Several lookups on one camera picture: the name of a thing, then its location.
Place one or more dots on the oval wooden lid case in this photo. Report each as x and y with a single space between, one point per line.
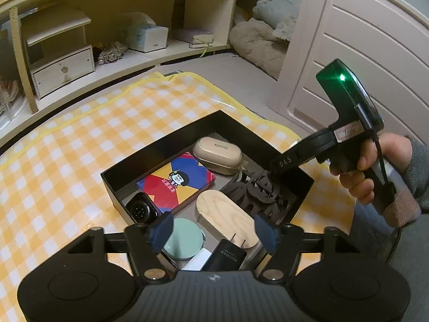
224 219

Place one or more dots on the mint green round compact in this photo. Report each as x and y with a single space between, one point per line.
186 240

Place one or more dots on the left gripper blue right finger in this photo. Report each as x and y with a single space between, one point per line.
268 233

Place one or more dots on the white tissue box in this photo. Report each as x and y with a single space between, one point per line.
141 33

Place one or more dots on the beige Kinyo earbud case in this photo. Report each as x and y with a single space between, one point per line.
218 156

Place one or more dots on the grey white scrunchie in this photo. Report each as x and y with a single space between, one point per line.
112 53

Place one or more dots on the black cardboard box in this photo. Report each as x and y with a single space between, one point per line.
121 179

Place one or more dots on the yellow white checkered mat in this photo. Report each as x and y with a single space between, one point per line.
51 185

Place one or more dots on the white panelled door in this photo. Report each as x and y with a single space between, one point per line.
384 42

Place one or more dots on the person's right hand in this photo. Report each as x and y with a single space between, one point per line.
397 149

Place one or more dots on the grey sleeved right forearm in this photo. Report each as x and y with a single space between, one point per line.
416 175

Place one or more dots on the pale purple notebook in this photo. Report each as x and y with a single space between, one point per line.
195 38

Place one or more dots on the black hair claw clip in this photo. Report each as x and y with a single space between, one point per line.
255 193

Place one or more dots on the wooden low shelf unit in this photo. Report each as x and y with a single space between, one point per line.
107 16

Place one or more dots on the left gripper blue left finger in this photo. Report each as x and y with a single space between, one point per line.
160 231

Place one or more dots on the white mini drawer organizer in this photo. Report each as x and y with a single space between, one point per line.
57 57

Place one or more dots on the black charger plug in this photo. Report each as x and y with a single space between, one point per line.
225 257

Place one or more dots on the beige fluffy cushion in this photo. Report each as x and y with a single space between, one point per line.
259 43

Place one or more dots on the colourful playing card box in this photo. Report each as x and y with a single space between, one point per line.
176 184

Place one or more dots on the black smartwatch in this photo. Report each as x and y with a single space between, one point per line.
142 209

